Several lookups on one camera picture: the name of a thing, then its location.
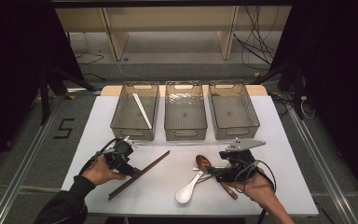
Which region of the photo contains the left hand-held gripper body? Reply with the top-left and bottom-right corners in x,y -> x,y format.
102,135 -> 139,175

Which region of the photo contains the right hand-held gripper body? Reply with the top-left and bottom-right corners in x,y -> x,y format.
218,137 -> 267,183

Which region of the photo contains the brown wooden spoon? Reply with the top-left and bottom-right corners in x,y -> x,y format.
195,154 -> 239,201

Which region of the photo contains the brown wooden chopstick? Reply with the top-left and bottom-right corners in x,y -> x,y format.
108,149 -> 172,200
107,151 -> 172,201

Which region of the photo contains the smoky clear plastic bin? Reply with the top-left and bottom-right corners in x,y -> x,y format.
110,81 -> 161,142
163,80 -> 209,142
208,80 -> 261,141

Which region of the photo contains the white ceramic spoon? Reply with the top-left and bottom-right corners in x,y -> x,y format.
175,170 -> 205,205

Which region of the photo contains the white chopstick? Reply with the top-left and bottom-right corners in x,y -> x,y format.
132,92 -> 154,130
131,91 -> 153,130

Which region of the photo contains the person's left hand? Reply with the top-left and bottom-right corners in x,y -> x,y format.
82,155 -> 128,187

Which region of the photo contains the person's right hand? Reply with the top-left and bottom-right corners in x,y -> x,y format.
225,167 -> 276,210

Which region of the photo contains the black metal stand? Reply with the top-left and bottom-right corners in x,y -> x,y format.
38,66 -> 98,125
251,60 -> 306,120

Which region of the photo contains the black curtain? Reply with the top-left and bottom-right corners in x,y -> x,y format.
0,0 -> 85,178
268,0 -> 358,200

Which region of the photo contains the beige wooden desk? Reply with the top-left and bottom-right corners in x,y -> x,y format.
55,5 -> 293,62

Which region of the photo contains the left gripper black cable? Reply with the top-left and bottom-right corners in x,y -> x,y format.
78,137 -> 120,175

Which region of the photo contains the aluminium floor rail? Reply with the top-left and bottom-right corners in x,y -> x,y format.
287,106 -> 358,224
0,92 -> 63,224

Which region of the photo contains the white floor cable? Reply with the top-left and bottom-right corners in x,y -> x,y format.
115,59 -> 144,80

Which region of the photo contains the black floor cable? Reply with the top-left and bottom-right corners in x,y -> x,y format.
74,51 -> 105,65

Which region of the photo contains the bundle of black cables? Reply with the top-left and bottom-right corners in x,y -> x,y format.
232,5 -> 278,72

